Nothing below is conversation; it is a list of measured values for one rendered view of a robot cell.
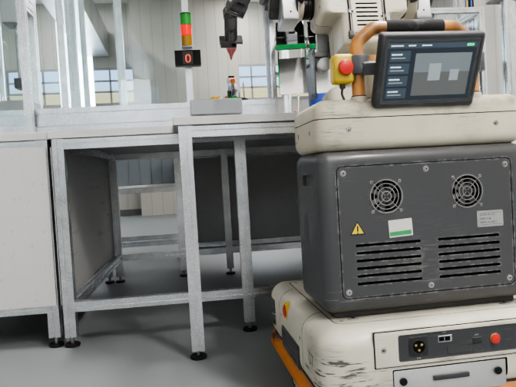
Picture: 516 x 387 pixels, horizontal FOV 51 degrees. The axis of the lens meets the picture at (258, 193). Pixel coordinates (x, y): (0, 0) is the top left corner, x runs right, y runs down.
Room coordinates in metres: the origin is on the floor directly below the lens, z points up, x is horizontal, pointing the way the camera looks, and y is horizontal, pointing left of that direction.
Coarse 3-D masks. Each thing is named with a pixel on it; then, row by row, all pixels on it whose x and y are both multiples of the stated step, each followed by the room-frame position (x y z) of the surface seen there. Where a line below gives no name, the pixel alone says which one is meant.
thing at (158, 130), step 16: (112, 128) 2.14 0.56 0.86; (128, 128) 2.15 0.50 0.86; (144, 128) 2.15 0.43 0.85; (160, 128) 2.16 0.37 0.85; (176, 144) 2.90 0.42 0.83; (192, 144) 2.97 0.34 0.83; (208, 144) 3.06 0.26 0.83; (224, 144) 3.14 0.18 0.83; (256, 144) 3.34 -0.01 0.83; (272, 144) 3.43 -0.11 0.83; (288, 144) 3.55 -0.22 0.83
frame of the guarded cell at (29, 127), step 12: (24, 0) 2.16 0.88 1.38; (24, 12) 2.15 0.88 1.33; (24, 24) 2.15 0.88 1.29; (24, 36) 2.15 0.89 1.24; (24, 48) 2.15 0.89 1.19; (24, 60) 2.16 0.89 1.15; (24, 72) 2.15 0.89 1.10; (24, 84) 2.15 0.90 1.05; (24, 96) 2.15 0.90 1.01; (24, 108) 2.15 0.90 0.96; (0, 132) 2.14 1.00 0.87; (12, 132) 2.14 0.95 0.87; (24, 132) 2.15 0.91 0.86
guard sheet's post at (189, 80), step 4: (184, 0) 2.57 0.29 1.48; (184, 4) 2.57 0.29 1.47; (184, 8) 2.57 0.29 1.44; (188, 48) 2.57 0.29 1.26; (188, 68) 2.57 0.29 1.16; (188, 72) 2.57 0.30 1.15; (188, 76) 2.57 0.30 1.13; (188, 80) 2.57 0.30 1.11; (192, 80) 2.57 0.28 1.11; (188, 84) 2.57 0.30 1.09; (192, 84) 2.57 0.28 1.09; (188, 88) 2.57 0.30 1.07; (192, 88) 2.57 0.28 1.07; (188, 92) 2.57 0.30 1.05; (192, 92) 2.57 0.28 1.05; (188, 96) 2.57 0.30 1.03; (192, 96) 2.57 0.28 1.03; (188, 100) 2.57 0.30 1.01
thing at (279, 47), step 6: (276, 24) 2.63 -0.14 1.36; (300, 24) 2.63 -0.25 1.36; (276, 30) 2.64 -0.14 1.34; (300, 30) 2.64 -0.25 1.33; (276, 36) 2.55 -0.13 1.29; (282, 36) 2.65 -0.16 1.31; (300, 36) 2.64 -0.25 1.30; (276, 42) 2.45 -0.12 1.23; (282, 42) 2.54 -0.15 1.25; (300, 42) 2.51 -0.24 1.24; (276, 48) 2.40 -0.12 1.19; (282, 48) 2.40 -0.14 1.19; (288, 48) 2.40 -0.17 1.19; (294, 48) 2.40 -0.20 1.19; (300, 48) 2.40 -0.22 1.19
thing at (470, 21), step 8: (440, 16) 3.18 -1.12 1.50; (448, 16) 3.18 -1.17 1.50; (456, 16) 3.19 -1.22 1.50; (464, 16) 3.19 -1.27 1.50; (472, 16) 3.20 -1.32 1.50; (464, 24) 3.19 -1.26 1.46; (472, 24) 3.20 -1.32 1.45; (480, 72) 3.20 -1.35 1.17; (480, 80) 3.20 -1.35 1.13; (480, 88) 3.20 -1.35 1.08
